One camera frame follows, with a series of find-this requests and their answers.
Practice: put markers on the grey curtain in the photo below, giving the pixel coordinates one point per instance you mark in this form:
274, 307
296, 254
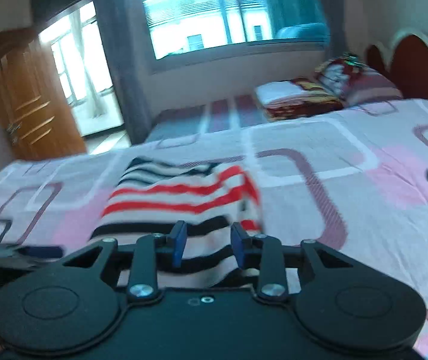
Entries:
334, 11
118, 44

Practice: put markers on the grey curtain right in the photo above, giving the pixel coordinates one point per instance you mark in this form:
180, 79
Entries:
334, 11

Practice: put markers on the window with frame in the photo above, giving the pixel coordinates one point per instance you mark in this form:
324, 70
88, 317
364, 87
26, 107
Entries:
186, 32

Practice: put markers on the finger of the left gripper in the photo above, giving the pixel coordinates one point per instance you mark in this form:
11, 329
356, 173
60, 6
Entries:
41, 252

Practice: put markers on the grey curtain left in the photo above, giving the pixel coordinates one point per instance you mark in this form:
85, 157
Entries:
118, 44

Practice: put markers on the patterned red pillow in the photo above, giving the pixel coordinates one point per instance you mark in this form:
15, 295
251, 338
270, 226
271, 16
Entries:
355, 83

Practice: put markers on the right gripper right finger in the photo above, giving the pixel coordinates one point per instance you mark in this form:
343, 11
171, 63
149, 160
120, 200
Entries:
342, 304

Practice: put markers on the red heart headboard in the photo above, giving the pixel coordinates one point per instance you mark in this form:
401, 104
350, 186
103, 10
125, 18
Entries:
404, 62

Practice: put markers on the striped bed sheet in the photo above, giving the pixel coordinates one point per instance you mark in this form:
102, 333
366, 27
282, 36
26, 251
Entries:
230, 113

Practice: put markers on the metal door handle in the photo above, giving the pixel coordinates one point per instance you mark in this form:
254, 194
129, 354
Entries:
12, 132

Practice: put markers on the white sheer curtain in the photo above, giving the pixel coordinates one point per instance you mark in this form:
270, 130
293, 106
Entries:
97, 108

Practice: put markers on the wooden door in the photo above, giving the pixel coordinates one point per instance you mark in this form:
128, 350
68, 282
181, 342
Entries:
31, 93

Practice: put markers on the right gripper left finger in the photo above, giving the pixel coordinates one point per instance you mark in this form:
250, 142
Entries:
72, 302

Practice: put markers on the striped white red black garment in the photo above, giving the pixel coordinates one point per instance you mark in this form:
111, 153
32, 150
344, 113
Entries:
152, 196

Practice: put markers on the teal curtain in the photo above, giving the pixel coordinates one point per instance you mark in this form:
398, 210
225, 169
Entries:
298, 20

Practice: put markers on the folded white red blanket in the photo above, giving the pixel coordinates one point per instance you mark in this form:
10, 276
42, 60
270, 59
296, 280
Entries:
297, 98

